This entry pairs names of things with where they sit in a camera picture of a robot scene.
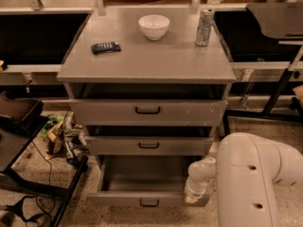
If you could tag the grey middle drawer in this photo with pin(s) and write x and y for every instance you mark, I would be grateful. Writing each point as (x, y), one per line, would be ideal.
(147, 145)

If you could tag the black tray on table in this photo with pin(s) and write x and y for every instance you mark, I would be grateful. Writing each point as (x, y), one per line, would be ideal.
(17, 114)

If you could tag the grey drawer cabinet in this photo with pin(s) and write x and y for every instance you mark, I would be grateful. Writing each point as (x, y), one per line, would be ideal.
(171, 68)

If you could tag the grey bottom drawer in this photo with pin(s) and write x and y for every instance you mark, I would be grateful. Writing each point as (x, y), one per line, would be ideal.
(146, 181)

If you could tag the black table left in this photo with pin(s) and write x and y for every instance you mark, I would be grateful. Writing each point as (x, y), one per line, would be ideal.
(12, 145)

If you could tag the silver drink can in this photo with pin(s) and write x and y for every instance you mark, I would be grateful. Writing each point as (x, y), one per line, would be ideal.
(204, 26)

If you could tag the white bowl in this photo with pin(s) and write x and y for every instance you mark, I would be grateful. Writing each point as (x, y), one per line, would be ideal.
(154, 26)

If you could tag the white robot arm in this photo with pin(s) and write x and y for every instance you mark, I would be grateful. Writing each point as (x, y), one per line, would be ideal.
(245, 169)

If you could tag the pile of snack bags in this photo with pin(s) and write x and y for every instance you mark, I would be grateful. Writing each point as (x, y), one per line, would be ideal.
(63, 133)

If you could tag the grey top drawer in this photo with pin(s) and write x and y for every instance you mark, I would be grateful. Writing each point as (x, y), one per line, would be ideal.
(143, 112)

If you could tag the grey drawer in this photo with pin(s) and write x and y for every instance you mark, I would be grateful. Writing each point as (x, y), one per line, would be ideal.
(146, 181)
(147, 145)
(143, 112)

